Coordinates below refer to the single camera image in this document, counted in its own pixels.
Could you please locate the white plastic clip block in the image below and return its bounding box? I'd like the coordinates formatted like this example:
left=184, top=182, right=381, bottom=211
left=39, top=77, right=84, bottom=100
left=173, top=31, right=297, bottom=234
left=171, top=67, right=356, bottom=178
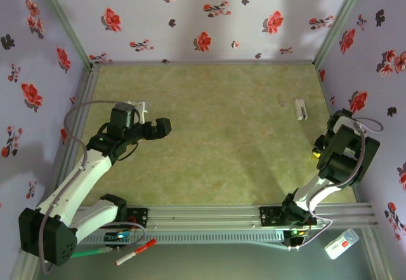
left=294, top=98, right=309, bottom=121

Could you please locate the white box with red label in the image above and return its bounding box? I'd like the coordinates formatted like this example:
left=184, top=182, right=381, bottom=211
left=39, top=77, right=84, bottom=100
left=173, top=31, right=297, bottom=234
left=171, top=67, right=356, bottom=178
left=324, top=228, right=361, bottom=260

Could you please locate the red capped white marker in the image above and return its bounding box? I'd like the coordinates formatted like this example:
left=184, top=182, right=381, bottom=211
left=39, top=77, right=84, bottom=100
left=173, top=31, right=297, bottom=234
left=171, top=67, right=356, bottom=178
left=114, top=238, right=158, bottom=267

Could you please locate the green marker pen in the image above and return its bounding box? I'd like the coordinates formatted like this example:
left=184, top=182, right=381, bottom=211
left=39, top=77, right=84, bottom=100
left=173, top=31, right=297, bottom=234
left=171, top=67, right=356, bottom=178
left=71, top=246, right=112, bottom=258

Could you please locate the grey left arm cable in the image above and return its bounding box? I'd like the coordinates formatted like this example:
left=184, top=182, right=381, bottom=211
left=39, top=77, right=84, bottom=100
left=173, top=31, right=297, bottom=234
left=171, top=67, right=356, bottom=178
left=39, top=100, right=147, bottom=276

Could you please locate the aluminium side rail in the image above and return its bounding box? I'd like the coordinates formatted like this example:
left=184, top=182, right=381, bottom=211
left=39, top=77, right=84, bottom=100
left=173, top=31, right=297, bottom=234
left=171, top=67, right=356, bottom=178
left=52, top=65, right=101, bottom=208

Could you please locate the thin grey wire loop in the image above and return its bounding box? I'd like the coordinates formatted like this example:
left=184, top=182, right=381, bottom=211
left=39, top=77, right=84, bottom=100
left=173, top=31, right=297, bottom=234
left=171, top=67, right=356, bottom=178
left=107, top=221, right=147, bottom=254

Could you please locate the thin aluminium wall rail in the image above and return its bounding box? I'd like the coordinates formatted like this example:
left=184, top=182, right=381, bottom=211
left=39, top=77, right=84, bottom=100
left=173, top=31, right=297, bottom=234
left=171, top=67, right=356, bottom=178
left=93, top=60, right=318, bottom=67

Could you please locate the wide aluminium base rail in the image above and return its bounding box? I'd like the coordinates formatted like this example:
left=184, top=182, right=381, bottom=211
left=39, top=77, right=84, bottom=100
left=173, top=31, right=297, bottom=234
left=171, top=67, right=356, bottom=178
left=75, top=204, right=378, bottom=230

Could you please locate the aluminium frame post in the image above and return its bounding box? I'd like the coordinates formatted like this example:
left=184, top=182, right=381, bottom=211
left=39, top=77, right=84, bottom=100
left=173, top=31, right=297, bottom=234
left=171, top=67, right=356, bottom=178
left=9, top=250, right=42, bottom=280
left=361, top=227, right=393, bottom=280

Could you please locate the grey slotted cable duct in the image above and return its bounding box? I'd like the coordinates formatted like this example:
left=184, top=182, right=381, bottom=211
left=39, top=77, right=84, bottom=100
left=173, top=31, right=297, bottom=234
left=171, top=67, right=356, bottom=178
left=85, top=231, right=285, bottom=245

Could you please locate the aluminium corner post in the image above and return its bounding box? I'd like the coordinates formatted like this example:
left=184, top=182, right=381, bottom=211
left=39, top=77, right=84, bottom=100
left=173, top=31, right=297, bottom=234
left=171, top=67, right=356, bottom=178
left=312, top=0, right=372, bottom=68
left=31, top=0, right=96, bottom=70

